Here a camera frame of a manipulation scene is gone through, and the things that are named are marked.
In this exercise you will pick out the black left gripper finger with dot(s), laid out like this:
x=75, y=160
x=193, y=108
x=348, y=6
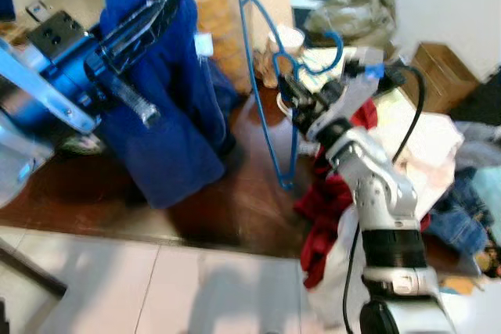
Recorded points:
x=125, y=93
x=141, y=29

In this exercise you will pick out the blue plastic hanger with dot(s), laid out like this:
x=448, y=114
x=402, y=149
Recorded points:
x=287, y=184

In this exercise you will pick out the white garment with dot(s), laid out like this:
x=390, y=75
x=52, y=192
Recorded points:
x=427, y=146

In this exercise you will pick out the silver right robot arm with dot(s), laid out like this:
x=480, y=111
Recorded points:
x=376, y=185

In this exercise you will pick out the white paper cup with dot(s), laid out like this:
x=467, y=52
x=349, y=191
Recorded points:
x=288, y=41

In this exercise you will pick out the brown cardboard box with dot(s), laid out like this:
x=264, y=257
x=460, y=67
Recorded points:
x=442, y=76

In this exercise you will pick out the tan paper bag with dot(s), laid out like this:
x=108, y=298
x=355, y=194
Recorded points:
x=219, y=21

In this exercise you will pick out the grey garment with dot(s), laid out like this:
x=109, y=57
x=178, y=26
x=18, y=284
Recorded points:
x=481, y=142

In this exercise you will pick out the olive green bag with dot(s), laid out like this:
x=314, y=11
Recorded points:
x=352, y=17

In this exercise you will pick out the dark red garment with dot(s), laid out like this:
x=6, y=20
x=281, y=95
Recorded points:
x=317, y=209

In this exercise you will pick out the beige chair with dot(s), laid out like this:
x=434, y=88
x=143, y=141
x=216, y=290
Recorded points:
x=274, y=1

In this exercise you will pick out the teal cloth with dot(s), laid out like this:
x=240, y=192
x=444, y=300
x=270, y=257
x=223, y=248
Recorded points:
x=489, y=201

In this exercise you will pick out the blue denim jeans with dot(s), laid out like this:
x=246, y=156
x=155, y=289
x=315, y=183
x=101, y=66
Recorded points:
x=462, y=217

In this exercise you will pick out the floral patterned garment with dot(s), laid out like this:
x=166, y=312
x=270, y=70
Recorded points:
x=489, y=262

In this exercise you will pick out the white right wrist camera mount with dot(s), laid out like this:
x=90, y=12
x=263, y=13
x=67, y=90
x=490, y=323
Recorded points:
x=352, y=95

